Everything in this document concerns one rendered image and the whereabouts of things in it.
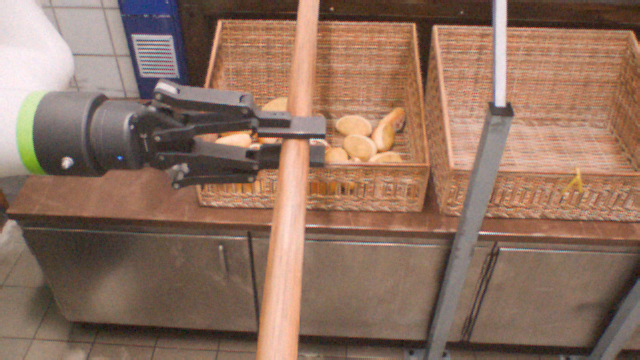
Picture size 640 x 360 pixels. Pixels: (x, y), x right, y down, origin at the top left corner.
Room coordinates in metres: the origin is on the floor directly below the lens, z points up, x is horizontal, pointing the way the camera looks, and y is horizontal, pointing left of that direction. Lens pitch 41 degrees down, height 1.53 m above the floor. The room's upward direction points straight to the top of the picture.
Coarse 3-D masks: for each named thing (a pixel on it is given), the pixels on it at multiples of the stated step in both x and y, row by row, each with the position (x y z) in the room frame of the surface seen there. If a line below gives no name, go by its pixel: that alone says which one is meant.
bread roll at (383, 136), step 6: (378, 126) 1.22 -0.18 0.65; (384, 126) 1.21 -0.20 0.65; (390, 126) 1.23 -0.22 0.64; (378, 132) 1.19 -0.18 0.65; (384, 132) 1.19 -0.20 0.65; (390, 132) 1.21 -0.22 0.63; (372, 138) 1.18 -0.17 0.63; (378, 138) 1.17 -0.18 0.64; (384, 138) 1.17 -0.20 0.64; (390, 138) 1.19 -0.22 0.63; (378, 144) 1.16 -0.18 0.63; (384, 144) 1.16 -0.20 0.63; (390, 144) 1.17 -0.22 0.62; (378, 150) 1.15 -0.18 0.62; (384, 150) 1.15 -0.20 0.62
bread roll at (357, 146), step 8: (352, 136) 1.17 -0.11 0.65; (360, 136) 1.17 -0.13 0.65; (344, 144) 1.16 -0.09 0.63; (352, 144) 1.15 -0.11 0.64; (360, 144) 1.15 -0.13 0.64; (368, 144) 1.14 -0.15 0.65; (352, 152) 1.14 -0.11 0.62; (360, 152) 1.13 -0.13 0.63; (368, 152) 1.13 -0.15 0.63; (376, 152) 1.13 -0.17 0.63; (368, 160) 1.12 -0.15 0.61
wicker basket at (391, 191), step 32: (224, 32) 1.43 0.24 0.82; (256, 32) 1.43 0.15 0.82; (288, 32) 1.42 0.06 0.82; (320, 32) 1.42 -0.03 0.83; (352, 32) 1.42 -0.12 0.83; (384, 32) 1.41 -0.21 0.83; (416, 32) 1.39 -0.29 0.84; (256, 64) 1.40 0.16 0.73; (288, 64) 1.40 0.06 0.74; (320, 64) 1.40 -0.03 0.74; (352, 64) 1.39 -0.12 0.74; (384, 64) 1.39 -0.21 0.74; (416, 64) 1.27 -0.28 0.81; (256, 96) 1.38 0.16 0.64; (320, 96) 1.37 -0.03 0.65; (384, 96) 1.36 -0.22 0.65; (416, 96) 1.20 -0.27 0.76; (416, 128) 1.14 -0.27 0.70; (416, 160) 1.07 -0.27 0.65; (224, 192) 0.97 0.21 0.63; (320, 192) 0.97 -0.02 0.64; (352, 192) 1.02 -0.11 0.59; (384, 192) 0.96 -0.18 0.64; (416, 192) 1.00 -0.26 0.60
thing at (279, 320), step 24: (312, 0) 0.78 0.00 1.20; (312, 24) 0.71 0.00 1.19; (312, 48) 0.64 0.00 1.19; (312, 72) 0.59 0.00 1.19; (288, 96) 0.54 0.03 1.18; (312, 96) 0.54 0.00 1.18; (288, 144) 0.44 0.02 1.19; (288, 168) 0.41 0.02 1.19; (288, 192) 0.37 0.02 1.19; (288, 216) 0.34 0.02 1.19; (288, 240) 0.31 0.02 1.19; (288, 264) 0.29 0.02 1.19; (264, 288) 0.27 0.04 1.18; (288, 288) 0.27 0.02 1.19; (264, 312) 0.25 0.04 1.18; (288, 312) 0.24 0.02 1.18; (264, 336) 0.22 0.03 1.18; (288, 336) 0.22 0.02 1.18
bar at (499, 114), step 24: (504, 0) 1.01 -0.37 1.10; (504, 24) 0.98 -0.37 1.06; (504, 48) 0.95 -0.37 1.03; (504, 72) 0.91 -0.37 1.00; (504, 96) 0.88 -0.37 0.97; (504, 120) 0.84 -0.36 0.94; (480, 144) 0.86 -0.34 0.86; (504, 144) 0.84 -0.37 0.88; (480, 168) 0.84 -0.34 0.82; (480, 192) 0.84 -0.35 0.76; (480, 216) 0.84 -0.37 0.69; (456, 240) 0.86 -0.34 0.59; (456, 264) 0.84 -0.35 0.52; (456, 288) 0.84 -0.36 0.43; (624, 312) 0.83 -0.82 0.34; (432, 336) 0.85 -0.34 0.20; (624, 336) 0.81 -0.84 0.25
